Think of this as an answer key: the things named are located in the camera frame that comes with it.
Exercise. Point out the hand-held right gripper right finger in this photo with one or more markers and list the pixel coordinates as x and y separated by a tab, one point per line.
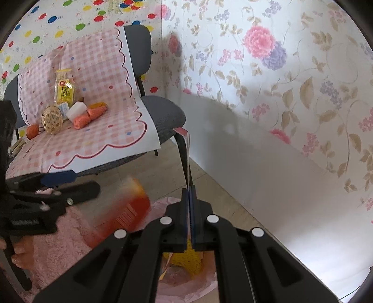
193	221

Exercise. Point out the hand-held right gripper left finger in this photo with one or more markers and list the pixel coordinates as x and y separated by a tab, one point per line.
186	221

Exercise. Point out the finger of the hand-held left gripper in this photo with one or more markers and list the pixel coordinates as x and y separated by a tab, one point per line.
78	192
58	177

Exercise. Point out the yellow mesh packet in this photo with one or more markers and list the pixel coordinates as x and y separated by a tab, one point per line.
180	260

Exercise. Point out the orange snack bag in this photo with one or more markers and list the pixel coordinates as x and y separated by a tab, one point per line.
128	209

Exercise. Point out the woven bamboo ball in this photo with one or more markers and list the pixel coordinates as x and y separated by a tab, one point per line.
52	120

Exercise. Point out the pink trash bag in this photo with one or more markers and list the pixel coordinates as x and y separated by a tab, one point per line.
186	287

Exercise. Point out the small clear packet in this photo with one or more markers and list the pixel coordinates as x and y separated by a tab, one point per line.
63	110

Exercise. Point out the white foam block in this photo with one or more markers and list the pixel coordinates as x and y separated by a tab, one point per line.
77	110

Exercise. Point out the pink edged packet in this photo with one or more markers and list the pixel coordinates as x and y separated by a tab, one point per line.
183	151

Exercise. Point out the yellow snack packet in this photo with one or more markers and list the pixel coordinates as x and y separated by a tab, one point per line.
64	87

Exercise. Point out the person's left hand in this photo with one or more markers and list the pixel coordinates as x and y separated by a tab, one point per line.
22	252

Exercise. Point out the pink fluffy rug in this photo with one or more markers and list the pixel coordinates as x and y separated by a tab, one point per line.
67	244

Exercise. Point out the orange round fruit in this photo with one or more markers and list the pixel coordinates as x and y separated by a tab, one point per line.
32	131

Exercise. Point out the orange yellow wrapper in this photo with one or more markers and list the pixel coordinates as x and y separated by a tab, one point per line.
99	105

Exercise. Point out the pink checkered cloth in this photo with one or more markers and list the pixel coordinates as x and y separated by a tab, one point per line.
110	87

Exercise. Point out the grey chair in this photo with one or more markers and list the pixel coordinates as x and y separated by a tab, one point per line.
166	113

